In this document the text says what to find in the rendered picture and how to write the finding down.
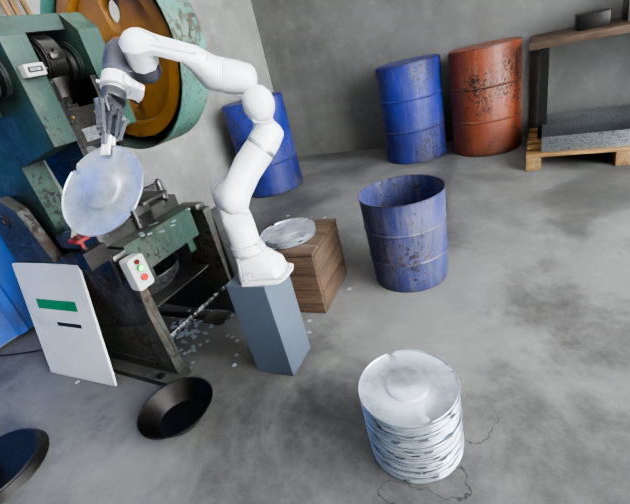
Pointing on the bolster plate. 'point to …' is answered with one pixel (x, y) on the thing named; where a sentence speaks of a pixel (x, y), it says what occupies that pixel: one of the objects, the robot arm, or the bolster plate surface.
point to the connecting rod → (58, 69)
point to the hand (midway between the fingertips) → (108, 146)
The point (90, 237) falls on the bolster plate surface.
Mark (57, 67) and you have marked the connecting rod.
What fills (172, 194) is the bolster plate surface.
